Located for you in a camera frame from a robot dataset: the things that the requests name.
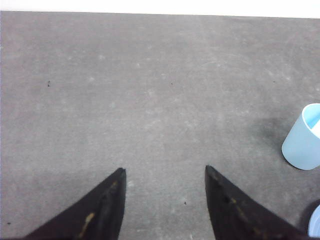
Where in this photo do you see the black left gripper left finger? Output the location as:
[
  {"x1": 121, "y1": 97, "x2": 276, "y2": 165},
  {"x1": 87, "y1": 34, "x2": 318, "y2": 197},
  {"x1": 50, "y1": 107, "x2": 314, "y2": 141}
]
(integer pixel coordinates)
[{"x1": 26, "y1": 168, "x2": 127, "y2": 240}]

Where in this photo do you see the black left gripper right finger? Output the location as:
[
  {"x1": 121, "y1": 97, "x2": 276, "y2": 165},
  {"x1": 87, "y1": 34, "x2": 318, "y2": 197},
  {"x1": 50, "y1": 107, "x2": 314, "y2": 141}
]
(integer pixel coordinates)
[{"x1": 205, "y1": 165, "x2": 309, "y2": 240}]

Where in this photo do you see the light blue plastic cup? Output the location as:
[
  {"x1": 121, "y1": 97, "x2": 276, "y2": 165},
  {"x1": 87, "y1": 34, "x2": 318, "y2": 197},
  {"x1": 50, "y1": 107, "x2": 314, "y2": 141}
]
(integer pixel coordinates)
[{"x1": 281, "y1": 103, "x2": 320, "y2": 170}]

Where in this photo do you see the blue plastic plate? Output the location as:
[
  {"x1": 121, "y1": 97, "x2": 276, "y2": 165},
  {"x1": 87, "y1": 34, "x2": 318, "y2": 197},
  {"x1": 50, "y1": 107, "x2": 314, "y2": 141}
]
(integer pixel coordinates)
[{"x1": 308, "y1": 205, "x2": 320, "y2": 238}]

